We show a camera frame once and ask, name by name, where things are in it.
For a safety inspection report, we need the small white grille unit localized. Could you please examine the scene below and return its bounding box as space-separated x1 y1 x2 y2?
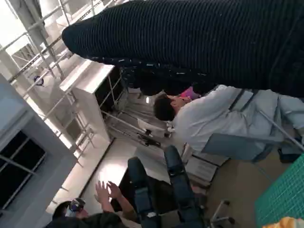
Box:
186 142 228 190

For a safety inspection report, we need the person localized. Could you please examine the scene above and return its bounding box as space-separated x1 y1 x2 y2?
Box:
45 180 143 228
153 84 304 156

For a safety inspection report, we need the metal frame desk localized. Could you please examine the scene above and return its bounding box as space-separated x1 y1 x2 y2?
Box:
101 94 176 149

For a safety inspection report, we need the tall white cabinet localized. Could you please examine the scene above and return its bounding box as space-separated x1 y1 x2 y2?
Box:
60 59 124 145

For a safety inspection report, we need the long braided toy bread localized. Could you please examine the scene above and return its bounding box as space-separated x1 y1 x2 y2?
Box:
282 217 304 228

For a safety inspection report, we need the green cutting mat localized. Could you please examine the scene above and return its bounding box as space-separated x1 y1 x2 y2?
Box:
256 152 304 228

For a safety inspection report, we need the small round blue device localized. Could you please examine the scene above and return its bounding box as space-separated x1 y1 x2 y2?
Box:
33 75 46 86

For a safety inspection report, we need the black padded jacket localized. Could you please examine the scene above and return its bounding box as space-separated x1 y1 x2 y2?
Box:
45 212 133 228

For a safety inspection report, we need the grey blue chair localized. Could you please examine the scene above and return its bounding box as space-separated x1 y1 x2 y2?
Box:
205 104 304 188

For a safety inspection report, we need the black knitted gloved right hand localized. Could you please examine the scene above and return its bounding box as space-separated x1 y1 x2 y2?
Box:
61 0 304 98

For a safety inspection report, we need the pink phone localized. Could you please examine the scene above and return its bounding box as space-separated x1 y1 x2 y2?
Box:
178 86 201 100

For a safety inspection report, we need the dark window with frame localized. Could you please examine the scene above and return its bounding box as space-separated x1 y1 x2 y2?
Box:
0 129 47 211

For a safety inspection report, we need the white VR headset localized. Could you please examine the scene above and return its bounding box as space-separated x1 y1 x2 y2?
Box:
68 199 87 216

